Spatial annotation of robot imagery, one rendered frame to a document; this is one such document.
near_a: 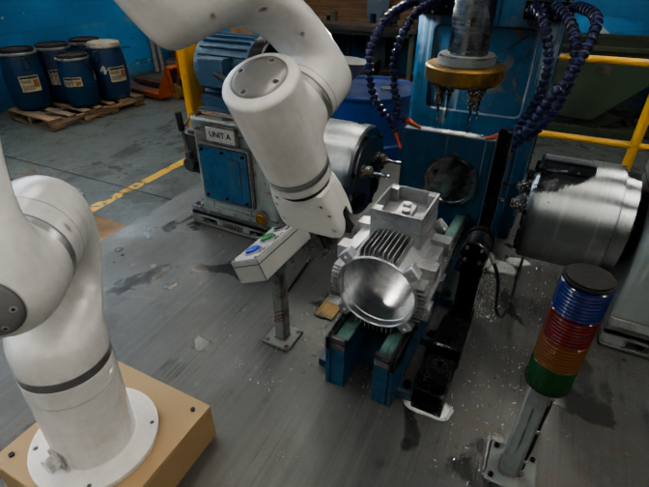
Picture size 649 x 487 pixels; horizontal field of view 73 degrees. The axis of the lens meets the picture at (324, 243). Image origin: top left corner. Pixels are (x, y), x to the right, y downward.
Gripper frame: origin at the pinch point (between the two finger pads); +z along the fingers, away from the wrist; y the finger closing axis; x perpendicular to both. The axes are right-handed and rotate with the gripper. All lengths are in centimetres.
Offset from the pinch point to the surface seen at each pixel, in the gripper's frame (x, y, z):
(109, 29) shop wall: 343, -552, 248
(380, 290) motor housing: 4.1, 4.3, 27.8
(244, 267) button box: -6.1, -17.1, 9.7
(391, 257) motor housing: 4.3, 8.3, 10.8
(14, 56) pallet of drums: 180, -473, 156
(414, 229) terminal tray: 11.2, 10.3, 11.4
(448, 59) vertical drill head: 54, 4, 9
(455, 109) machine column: 66, 3, 37
